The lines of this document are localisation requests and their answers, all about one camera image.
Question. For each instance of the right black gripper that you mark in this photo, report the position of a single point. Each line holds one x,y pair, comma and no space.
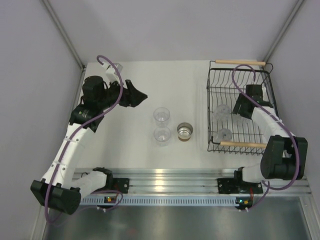
238,107

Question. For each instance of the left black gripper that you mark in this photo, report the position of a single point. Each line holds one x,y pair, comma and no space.
131,97

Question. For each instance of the black wire dish rack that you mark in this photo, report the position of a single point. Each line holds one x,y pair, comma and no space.
230,128

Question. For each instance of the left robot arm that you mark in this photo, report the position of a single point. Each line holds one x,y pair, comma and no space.
57,190

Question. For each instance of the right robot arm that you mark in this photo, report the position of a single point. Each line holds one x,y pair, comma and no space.
284,157

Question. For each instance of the clear plastic cup bottom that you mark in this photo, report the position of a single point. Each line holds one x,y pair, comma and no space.
162,136

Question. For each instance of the steel cup cork base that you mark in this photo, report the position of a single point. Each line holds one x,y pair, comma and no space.
184,131

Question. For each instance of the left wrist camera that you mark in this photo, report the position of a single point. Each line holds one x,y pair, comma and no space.
110,71

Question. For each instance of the aluminium mounting rail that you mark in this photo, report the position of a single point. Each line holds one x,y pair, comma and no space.
191,182

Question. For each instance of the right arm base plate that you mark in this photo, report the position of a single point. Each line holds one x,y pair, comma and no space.
229,186

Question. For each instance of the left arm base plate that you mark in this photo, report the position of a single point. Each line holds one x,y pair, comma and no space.
119,184

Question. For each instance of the slotted grey cable duct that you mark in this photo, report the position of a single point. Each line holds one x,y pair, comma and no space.
134,200

